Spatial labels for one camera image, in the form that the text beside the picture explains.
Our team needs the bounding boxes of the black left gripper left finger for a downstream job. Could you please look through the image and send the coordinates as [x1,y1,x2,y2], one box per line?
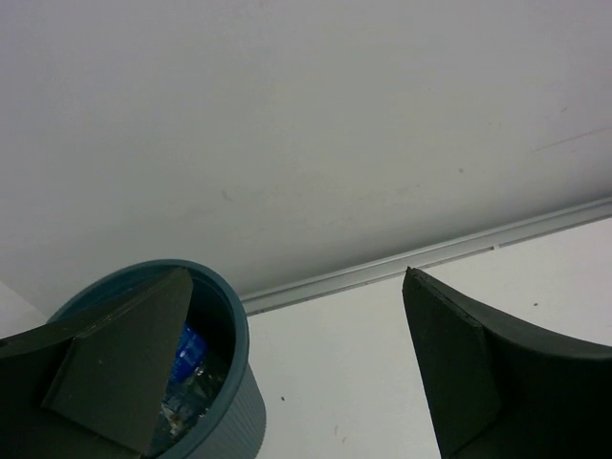
[1,269,193,458]

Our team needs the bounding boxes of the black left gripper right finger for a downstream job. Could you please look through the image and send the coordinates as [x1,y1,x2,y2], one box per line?
[403,268,611,458]

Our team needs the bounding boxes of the clear bottle green white label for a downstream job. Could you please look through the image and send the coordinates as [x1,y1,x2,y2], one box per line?
[161,360,228,439]

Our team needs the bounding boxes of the blue label plastic bottle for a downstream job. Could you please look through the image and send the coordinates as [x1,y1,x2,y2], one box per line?
[169,322,208,383]

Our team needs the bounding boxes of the dark teal ribbed bin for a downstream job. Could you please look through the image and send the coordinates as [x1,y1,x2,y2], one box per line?
[51,259,267,458]

